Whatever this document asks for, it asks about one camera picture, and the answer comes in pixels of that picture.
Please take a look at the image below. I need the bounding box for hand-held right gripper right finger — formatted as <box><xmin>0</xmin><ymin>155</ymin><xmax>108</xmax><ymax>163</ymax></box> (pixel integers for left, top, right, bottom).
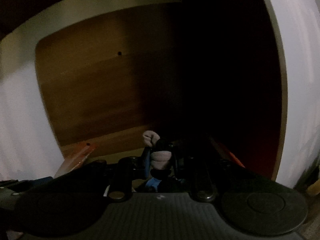
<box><xmin>172</xmin><ymin>140</ymin><xmax>218</xmax><ymax>203</ymax></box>

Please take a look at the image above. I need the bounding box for blue crumpled wrapper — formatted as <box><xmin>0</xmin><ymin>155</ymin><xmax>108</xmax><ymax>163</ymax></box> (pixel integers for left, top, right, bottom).
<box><xmin>145</xmin><ymin>177</ymin><xmax>162</xmax><ymax>193</ymax></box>

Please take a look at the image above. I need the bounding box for wooden shelf cabinet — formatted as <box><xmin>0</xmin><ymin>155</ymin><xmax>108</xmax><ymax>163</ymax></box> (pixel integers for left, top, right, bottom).
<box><xmin>34</xmin><ymin>4</ymin><xmax>288</xmax><ymax>183</ymax></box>

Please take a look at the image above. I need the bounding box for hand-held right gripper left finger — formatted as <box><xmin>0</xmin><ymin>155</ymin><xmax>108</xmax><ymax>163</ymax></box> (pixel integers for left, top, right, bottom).
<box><xmin>109</xmin><ymin>146</ymin><xmax>152</xmax><ymax>203</ymax></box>

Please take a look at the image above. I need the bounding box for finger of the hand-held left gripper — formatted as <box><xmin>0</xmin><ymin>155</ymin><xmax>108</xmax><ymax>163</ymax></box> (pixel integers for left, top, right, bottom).
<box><xmin>24</xmin><ymin>176</ymin><xmax>54</xmax><ymax>187</ymax></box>

